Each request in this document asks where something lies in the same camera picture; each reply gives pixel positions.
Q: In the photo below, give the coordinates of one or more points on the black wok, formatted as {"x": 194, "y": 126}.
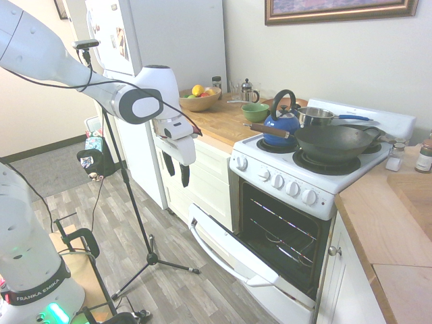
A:
{"x": 332, "y": 141}

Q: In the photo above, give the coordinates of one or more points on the black stereo camera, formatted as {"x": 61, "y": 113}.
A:
{"x": 86, "y": 44}

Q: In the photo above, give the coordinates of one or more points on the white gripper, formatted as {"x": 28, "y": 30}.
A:
{"x": 179, "y": 141}

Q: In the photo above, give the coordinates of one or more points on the spice jar with copper lid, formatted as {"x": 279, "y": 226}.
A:
{"x": 424, "y": 157}

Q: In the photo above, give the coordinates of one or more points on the framed wall picture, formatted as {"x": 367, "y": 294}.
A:
{"x": 341, "y": 10}

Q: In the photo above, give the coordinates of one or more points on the white electric stove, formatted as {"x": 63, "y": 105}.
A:
{"x": 303, "y": 168}

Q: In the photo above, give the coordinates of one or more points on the round metal cabinet knob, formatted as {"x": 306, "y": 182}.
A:
{"x": 334, "y": 251}

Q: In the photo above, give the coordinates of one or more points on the black bag with patches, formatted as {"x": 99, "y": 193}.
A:
{"x": 92, "y": 162}

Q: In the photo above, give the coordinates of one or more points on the black clamp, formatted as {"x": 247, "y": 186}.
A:
{"x": 81, "y": 256}

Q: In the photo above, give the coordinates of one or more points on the white oven door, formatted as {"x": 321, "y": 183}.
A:
{"x": 236, "y": 249}

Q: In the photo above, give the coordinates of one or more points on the glass french press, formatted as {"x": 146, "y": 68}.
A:
{"x": 249, "y": 92}

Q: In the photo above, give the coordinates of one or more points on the glass salt shaker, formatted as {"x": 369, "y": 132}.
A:
{"x": 395, "y": 158}

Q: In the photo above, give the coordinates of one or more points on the clear drinking glass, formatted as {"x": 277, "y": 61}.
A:
{"x": 235, "y": 89}

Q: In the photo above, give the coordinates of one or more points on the wooden fruit bowl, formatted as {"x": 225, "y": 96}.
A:
{"x": 199, "y": 100}

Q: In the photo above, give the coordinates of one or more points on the white refrigerator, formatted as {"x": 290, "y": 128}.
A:
{"x": 162, "y": 40}

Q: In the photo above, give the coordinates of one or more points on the yellow lemon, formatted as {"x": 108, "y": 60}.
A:
{"x": 198, "y": 90}

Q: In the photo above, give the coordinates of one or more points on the white corner cabinet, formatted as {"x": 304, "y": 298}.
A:
{"x": 344, "y": 276}

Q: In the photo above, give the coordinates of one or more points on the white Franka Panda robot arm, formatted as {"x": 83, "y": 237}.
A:
{"x": 37, "y": 64}

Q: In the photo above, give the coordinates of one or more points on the green ceramic bowl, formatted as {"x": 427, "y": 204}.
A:
{"x": 255, "y": 112}

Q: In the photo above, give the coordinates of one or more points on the glass jar with black lid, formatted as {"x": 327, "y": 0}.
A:
{"x": 216, "y": 82}

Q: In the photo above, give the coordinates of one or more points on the black camera tripod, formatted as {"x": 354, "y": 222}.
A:
{"x": 135, "y": 209}

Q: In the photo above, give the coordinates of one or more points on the white base cabinet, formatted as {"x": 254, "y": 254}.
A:
{"x": 202, "y": 182}

